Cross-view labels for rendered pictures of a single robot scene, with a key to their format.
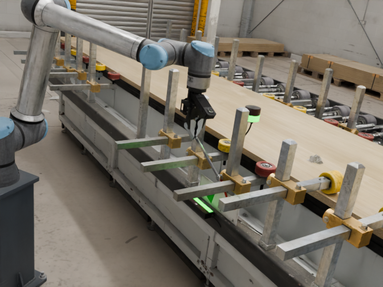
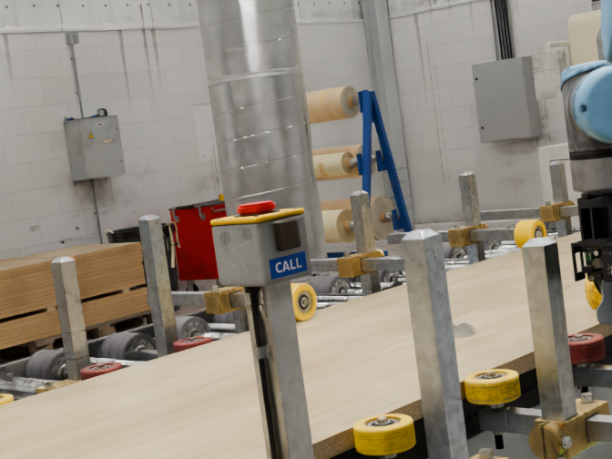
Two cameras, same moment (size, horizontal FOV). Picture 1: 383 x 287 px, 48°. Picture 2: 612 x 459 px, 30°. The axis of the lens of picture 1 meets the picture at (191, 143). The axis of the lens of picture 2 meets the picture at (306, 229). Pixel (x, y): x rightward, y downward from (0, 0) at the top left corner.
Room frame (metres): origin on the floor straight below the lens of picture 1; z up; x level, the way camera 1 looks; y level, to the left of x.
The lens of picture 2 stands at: (2.29, 1.43, 1.30)
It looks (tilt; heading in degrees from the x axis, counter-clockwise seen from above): 5 degrees down; 260
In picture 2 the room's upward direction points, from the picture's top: 8 degrees counter-clockwise
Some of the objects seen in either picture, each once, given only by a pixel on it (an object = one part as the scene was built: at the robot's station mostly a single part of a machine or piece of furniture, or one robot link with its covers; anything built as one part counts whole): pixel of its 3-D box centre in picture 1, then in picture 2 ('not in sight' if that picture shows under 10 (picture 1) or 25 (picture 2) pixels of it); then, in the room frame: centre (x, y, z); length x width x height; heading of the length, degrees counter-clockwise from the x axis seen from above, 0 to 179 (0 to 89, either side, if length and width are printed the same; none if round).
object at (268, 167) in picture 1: (263, 177); (582, 369); (1.56, -0.30, 0.85); 0.08 x 0.08 x 0.11
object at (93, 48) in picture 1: (92, 68); not in sight; (2.74, 0.70, 0.93); 0.03 x 0.03 x 0.48; 36
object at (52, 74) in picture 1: (72, 75); not in sight; (2.87, 0.88, 0.83); 0.43 x 0.03 x 0.04; 126
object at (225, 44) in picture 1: (237, 44); not in sight; (10.28, -0.76, 0.23); 2.41 x 0.77 x 0.17; 129
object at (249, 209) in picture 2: not in sight; (256, 211); (2.13, 0.27, 1.22); 0.04 x 0.04 x 0.02
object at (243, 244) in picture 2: not in sight; (261, 250); (2.13, 0.27, 1.18); 0.07 x 0.07 x 0.08; 36
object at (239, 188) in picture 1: (235, 181); not in sight; (1.50, -0.19, 0.85); 0.13 x 0.06 x 0.05; 36
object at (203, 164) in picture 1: (198, 157); (569, 429); (1.70, -0.04, 0.84); 0.13 x 0.06 x 0.05; 36
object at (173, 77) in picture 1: (168, 119); (444, 426); (1.92, 0.12, 0.92); 0.03 x 0.03 x 0.48; 36
